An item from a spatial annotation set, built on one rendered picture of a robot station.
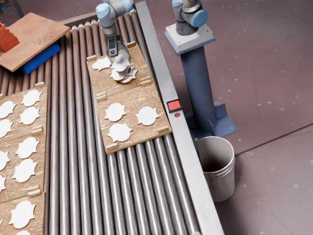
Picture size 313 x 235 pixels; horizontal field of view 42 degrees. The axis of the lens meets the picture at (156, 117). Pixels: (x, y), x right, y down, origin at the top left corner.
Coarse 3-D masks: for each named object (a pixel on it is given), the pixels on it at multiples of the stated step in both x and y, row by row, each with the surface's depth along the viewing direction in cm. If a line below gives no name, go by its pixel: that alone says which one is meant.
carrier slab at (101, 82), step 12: (132, 48) 259; (96, 60) 258; (132, 60) 250; (144, 60) 247; (96, 72) 249; (108, 72) 247; (144, 72) 239; (96, 84) 241; (108, 84) 238; (120, 84) 236; (132, 84) 233; (96, 96) 233; (108, 96) 231
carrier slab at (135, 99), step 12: (120, 96) 228; (132, 96) 226; (144, 96) 224; (156, 96) 222; (108, 108) 223; (132, 108) 219; (108, 120) 217; (120, 120) 214; (132, 120) 212; (156, 120) 208; (168, 120) 207; (108, 132) 210; (132, 132) 206; (144, 132) 204; (156, 132) 202; (168, 132) 202; (108, 144) 204; (120, 144) 202; (132, 144) 201
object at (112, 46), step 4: (112, 36) 219; (108, 40) 219; (112, 40) 219; (108, 44) 219; (112, 44) 218; (116, 44) 219; (112, 48) 218; (116, 48) 218; (112, 52) 217; (116, 52) 217; (112, 56) 218
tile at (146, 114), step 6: (144, 108) 215; (150, 108) 214; (156, 108) 214; (138, 114) 213; (144, 114) 212; (150, 114) 211; (156, 114) 210; (138, 120) 210; (144, 120) 209; (150, 120) 208
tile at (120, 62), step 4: (116, 56) 235; (120, 56) 234; (124, 56) 233; (116, 60) 233; (120, 60) 232; (124, 60) 232; (128, 60) 231; (112, 64) 232; (116, 64) 231; (120, 64) 230; (124, 64) 229; (128, 64) 229; (112, 68) 230; (116, 68) 229; (120, 68) 228; (124, 68) 227
